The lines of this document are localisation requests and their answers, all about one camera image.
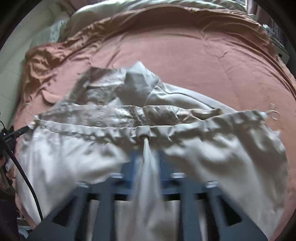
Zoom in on terracotta brown blanket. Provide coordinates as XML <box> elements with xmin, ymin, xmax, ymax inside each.
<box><xmin>14</xmin><ymin>4</ymin><xmax>296</xmax><ymax>241</ymax></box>

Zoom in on white drawer cabinet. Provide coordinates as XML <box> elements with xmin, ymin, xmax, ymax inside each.
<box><xmin>263</xmin><ymin>15</ymin><xmax>290</xmax><ymax>65</ymax></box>

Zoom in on black cable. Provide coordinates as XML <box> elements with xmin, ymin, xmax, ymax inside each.
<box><xmin>0</xmin><ymin>136</ymin><xmax>45</xmax><ymax>222</ymax></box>

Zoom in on beige drawstring garment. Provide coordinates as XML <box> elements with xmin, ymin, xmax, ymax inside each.
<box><xmin>18</xmin><ymin>62</ymin><xmax>288</xmax><ymax>240</ymax></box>

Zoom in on person's left hand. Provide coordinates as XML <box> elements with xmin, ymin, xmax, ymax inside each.
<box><xmin>1</xmin><ymin>154</ymin><xmax>15</xmax><ymax>191</ymax></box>

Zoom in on beige olive duvet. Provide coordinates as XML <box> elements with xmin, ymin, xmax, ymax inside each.
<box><xmin>32</xmin><ymin>0</ymin><xmax>248</xmax><ymax>47</ymax></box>

